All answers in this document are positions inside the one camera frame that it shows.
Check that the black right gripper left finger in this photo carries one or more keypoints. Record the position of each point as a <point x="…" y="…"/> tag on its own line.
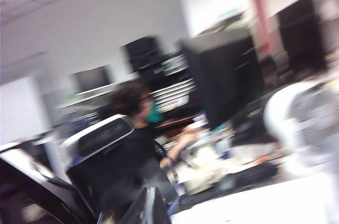
<point x="31" y="195"/>

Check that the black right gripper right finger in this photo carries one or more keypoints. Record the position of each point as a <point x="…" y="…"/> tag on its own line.
<point x="145" y="208"/>

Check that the person in black shirt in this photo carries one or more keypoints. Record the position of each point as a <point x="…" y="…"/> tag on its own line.
<point x="132" y="150"/>

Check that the black office chair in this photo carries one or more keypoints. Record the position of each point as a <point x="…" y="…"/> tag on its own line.
<point x="103" y="134"/>

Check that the black computer monitor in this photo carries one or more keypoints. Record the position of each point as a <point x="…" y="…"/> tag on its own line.
<point x="222" y="75"/>

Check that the white desk fan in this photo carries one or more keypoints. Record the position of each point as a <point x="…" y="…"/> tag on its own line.
<point x="304" y="128"/>

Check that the red pillar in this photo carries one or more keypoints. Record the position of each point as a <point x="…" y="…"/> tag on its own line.
<point x="260" y="9"/>

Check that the black cabinet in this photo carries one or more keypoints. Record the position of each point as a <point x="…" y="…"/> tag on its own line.
<point x="302" y="28"/>

